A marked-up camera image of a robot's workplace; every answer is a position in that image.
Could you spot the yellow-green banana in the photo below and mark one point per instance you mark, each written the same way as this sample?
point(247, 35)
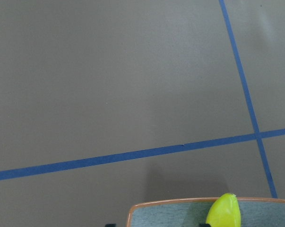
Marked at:
point(224, 212)

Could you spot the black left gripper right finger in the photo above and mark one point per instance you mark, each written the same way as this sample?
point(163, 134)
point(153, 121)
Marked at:
point(204, 225)

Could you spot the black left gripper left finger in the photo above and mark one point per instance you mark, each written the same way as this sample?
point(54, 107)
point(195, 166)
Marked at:
point(110, 225)

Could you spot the grey square plate orange rim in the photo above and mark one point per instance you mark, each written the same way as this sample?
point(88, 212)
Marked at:
point(191, 212)

